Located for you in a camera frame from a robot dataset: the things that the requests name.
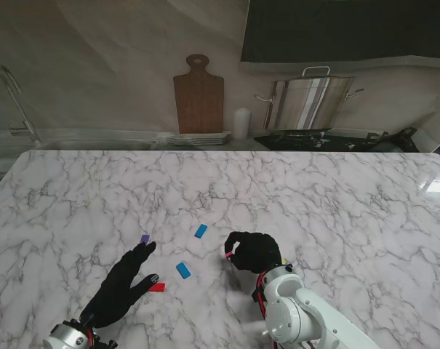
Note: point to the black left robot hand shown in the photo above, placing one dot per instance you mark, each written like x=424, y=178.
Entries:
x=118, y=287

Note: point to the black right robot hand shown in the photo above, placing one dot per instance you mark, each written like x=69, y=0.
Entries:
x=257, y=252

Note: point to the pink domino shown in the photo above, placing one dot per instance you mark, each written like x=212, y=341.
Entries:
x=228, y=254

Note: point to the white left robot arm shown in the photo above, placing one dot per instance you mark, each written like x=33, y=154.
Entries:
x=65, y=336

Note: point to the red domino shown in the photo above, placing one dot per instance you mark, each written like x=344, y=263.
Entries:
x=158, y=287

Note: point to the purple domino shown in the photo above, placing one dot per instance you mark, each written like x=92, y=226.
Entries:
x=144, y=238

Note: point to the blue domino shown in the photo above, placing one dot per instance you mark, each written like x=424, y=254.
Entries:
x=183, y=270
x=201, y=230

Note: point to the black gas stove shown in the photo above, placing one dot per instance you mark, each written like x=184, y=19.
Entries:
x=303, y=142

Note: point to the stack of white plates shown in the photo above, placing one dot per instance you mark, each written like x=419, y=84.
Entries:
x=201, y=139

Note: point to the white cylindrical candle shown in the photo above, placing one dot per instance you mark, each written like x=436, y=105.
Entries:
x=241, y=123

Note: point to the steel kitchen sink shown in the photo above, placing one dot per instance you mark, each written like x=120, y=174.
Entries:
x=96, y=144

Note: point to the large steel stock pot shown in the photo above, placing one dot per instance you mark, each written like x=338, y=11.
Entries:
x=307, y=103

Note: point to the brown wooden cutting board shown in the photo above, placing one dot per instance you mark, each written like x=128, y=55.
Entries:
x=199, y=105

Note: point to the black frying pan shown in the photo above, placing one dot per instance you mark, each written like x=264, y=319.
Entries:
x=398, y=142

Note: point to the chrome kitchen faucet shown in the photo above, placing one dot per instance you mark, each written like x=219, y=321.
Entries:
x=21, y=109

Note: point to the dark range hood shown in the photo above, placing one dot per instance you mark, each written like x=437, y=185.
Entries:
x=350, y=29

